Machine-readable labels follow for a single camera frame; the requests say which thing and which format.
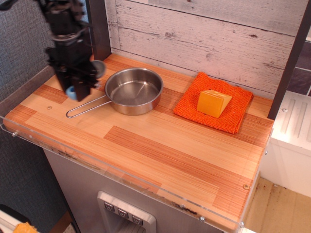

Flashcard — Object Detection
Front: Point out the silver dispenser panel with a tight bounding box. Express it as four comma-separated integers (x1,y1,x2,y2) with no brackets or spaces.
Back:
97,191,157,233

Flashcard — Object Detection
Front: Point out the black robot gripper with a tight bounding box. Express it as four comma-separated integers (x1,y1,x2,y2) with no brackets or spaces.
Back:
46,33,92,101

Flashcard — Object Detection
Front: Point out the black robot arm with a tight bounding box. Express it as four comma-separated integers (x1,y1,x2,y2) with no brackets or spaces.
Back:
37,0,105,101

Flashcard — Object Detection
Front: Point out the dark grey right post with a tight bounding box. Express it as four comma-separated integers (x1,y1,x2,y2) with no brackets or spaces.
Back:
268,0,311,120

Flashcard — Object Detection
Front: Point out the grey toy fridge cabinet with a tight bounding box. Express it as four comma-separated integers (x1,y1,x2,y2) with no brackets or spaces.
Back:
44,150,220,233

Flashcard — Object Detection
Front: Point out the orange knitted cloth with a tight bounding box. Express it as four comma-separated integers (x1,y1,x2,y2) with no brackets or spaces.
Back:
173,72,253,134

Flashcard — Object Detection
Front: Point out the blue handled grey spoon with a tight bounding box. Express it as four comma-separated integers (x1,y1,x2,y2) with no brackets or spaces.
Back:
65,60,106,101

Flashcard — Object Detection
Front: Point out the white cabinet on right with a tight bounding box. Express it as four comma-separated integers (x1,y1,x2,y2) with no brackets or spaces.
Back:
260,91,311,197

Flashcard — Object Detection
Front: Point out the dark grey left post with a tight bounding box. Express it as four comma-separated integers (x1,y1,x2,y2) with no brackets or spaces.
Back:
86,0,111,61

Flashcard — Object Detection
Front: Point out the yellow cheese wedge toy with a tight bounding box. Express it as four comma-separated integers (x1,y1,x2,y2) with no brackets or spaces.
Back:
197,90,232,118

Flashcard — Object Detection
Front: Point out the yellow black object bottom left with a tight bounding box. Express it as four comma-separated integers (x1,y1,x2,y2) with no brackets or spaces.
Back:
13,222,38,233

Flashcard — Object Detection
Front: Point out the stainless steel pot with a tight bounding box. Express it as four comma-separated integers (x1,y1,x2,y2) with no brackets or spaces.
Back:
66,67,164,118

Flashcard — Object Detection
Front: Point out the dark grey post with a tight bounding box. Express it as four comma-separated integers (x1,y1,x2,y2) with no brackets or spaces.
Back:
86,0,111,61
268,0,311,120

